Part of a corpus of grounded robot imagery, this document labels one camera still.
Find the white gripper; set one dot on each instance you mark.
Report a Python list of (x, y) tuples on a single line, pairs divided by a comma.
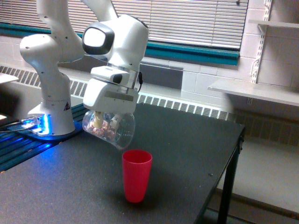
[(111, 89)]

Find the clear plastic cup with contents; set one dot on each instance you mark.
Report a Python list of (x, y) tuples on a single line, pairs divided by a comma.
[(118, 137)]

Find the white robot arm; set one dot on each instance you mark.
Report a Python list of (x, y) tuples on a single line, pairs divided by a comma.
[(121, 39)]

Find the red plastic cup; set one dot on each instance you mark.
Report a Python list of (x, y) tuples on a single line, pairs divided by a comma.
[(136, 167)]

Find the white baseboard radiator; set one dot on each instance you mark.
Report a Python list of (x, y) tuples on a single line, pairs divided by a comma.
[(78, 88)]

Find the white window blinds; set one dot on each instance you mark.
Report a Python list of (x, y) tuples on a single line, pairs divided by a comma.
[(209, 23)]

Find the black table leg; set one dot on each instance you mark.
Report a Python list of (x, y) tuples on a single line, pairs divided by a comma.
[(229, 181)]

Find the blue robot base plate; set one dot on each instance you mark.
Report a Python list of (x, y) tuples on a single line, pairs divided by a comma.
[(33, 134)]

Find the teal slatted rail surface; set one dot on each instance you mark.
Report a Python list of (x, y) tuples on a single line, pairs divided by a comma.
[(16, 148)]

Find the white wall shelf lower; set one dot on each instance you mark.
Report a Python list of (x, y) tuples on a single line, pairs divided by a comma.
[(265, 92)]

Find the white wall shelf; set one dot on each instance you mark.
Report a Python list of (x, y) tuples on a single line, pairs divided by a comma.
[(265, 92), (275, 23)]

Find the white shelf bracket rail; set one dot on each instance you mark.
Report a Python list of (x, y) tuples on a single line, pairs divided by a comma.
[(263, 31)]

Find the white wall shelf upper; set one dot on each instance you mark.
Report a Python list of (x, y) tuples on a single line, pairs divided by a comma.
[(275, 23)]

